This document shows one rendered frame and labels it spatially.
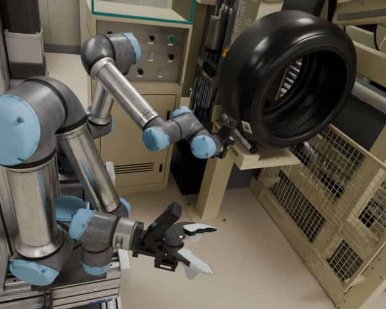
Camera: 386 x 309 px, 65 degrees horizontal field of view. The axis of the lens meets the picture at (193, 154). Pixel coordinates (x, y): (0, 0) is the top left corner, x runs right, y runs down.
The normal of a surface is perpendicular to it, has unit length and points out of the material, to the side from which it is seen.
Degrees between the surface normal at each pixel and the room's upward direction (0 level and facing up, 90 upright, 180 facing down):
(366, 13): 90
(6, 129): 82
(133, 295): 0
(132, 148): 90
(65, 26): 90
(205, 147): 67
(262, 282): 0
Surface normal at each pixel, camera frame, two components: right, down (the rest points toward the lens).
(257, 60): -0.63, -0.13
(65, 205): 0.18, -0.87
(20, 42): 0.30, 0.59
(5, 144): -0.11, 0.43
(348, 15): -0.92, 0.07
